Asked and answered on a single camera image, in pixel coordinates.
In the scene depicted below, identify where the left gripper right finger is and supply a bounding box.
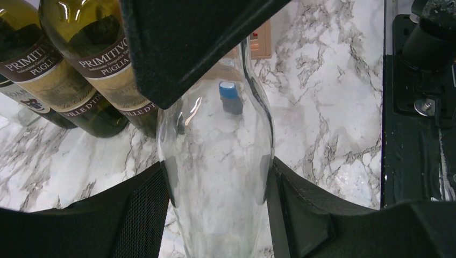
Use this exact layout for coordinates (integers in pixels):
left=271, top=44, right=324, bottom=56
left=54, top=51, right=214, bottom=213
left=266, top=158, right=455, bottom=257

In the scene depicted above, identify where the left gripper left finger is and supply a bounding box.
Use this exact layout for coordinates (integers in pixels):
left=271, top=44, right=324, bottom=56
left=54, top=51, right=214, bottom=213
left=1, top=163, right=169, bottom=257

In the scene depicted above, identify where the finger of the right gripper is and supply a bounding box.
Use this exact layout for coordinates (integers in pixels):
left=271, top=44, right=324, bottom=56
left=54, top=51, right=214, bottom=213
left=120, top=0, right=287, bottom=109

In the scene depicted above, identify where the wine bottle silver foil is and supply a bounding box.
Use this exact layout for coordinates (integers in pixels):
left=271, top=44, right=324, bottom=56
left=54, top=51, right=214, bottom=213
left=1, top=1, right=128, bottom=138
left=39, top=0, right=158, bottom=138

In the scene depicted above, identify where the clear rounded glass bottle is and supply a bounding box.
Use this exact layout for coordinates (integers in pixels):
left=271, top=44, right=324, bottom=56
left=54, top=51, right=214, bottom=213
left=157, top=39, right=275, bottom=257

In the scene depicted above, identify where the dark green wine bottle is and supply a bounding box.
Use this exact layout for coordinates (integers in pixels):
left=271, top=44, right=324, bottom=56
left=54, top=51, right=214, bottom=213
left=1, top=75, right=77, bottom=129

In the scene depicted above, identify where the blue small cylinder can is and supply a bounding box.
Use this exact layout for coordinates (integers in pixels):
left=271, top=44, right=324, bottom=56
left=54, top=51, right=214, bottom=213
left=219, top=81, right=243, bottom=115

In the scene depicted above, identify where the pink plastic organizer basket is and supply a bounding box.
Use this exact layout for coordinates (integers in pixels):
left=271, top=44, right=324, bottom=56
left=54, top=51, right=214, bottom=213
left=250, top=20, right=272, bottom=60

